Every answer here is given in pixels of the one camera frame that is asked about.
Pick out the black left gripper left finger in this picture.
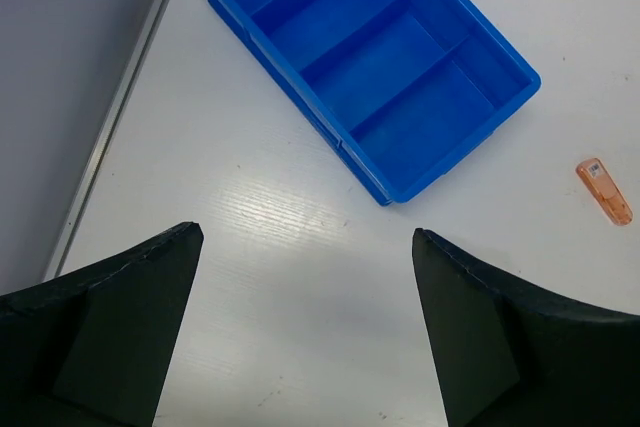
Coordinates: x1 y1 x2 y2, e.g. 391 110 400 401
1 222 204 426

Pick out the blue divided plastic bin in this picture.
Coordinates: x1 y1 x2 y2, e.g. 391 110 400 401
208 0 541 206

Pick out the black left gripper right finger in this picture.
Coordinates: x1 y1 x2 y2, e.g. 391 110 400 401
412 229 639 426

